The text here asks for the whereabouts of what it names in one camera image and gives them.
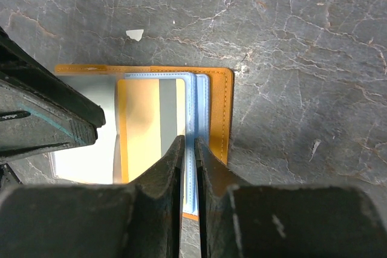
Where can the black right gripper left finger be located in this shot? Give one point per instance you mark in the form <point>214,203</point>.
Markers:
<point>138,219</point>

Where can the yellow leather card holder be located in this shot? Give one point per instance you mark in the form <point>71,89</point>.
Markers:
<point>209,97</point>

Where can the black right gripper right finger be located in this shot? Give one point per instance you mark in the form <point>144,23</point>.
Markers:
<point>239,219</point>

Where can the white paper scrap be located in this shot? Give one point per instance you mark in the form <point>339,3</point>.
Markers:
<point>135,34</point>

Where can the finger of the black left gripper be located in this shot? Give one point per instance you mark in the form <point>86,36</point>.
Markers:
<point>31,124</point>
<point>17,64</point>

